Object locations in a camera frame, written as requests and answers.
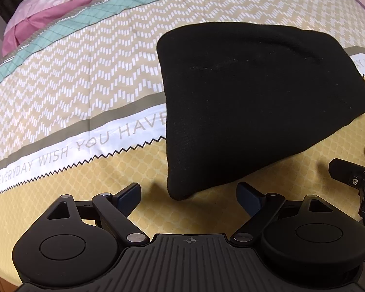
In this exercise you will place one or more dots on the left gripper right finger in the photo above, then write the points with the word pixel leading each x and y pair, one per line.
pixel 260 207

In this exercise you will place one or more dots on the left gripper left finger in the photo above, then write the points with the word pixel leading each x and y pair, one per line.
pixel 114 210

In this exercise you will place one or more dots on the black knit pants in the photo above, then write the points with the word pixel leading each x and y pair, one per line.
pixel 242 96

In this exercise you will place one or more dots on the patterned bed quilt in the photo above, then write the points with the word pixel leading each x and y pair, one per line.
pixel 82 109

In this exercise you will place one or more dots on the pink pillow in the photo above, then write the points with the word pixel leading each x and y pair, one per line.
pixel 33 15

